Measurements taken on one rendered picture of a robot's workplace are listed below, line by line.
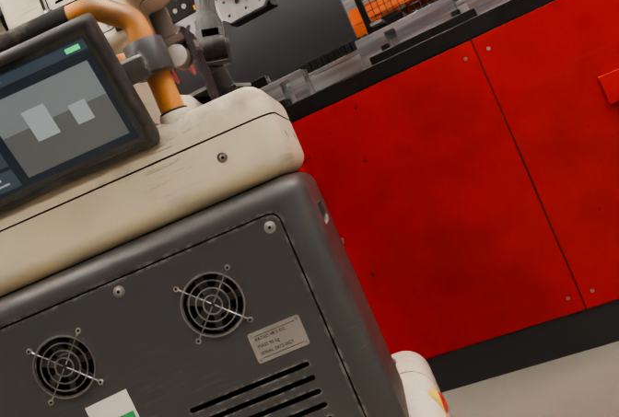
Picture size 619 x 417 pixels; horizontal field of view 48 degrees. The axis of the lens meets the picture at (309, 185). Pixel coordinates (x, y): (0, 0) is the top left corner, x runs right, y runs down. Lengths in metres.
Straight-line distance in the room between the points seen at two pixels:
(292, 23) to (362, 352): 1.85
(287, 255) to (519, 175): 1.03
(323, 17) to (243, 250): 1.76
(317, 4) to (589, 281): 1.35
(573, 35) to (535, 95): 0.16
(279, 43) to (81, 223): 1.77
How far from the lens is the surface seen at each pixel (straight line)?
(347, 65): 2.25
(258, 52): 2.64
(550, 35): 1.80
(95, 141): 0.90
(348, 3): 3.83
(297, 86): 2.02
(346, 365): 0.90
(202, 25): 1.68
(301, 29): 2.59
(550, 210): 1.83
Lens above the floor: 0.67
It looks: level
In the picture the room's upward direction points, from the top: 23 degrees counter-clockwise
